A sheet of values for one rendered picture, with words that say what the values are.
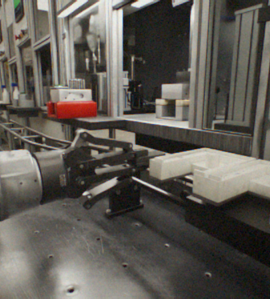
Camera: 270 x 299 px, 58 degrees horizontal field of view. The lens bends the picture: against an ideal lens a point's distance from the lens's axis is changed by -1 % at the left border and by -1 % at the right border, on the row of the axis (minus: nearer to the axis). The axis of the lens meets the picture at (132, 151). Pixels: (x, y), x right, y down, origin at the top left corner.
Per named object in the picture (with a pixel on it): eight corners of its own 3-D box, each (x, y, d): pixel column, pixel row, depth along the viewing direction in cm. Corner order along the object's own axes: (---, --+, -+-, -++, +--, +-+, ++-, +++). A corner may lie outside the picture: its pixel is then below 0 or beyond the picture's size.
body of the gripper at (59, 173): (45, 217, 33) (105, 200, 38) (39, 155, 31) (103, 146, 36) (30, 198, 38) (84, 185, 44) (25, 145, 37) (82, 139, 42)
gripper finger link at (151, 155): (127, 159, 45) (126, 155, 45) (155, 153, 49) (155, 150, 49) (136, 163, 43) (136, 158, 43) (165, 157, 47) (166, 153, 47)
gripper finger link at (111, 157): (68, 166, 39) (67, 157, 39) (126, 155, 46) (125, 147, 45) (78, 172, 36) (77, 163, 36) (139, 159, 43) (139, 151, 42)
